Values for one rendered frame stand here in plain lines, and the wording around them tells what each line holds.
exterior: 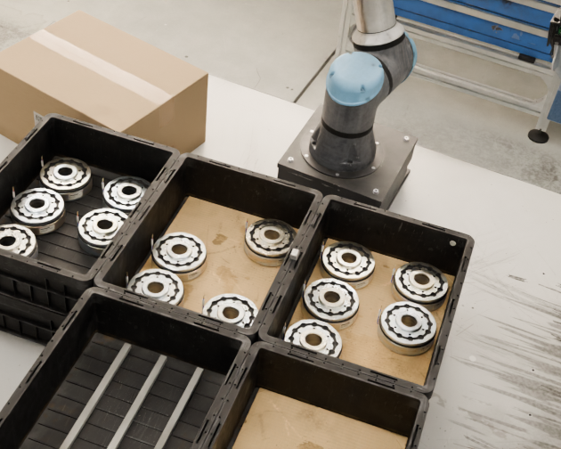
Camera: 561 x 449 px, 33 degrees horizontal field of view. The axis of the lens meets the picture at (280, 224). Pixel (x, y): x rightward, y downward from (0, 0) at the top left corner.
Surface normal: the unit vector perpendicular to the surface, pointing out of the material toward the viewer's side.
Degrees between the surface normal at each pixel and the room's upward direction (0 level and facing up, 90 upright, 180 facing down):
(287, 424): 0
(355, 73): 9
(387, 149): 2
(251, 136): 0
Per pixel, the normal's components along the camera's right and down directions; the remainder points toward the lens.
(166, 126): 0.82, 0.44
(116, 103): 0.09, -0.73
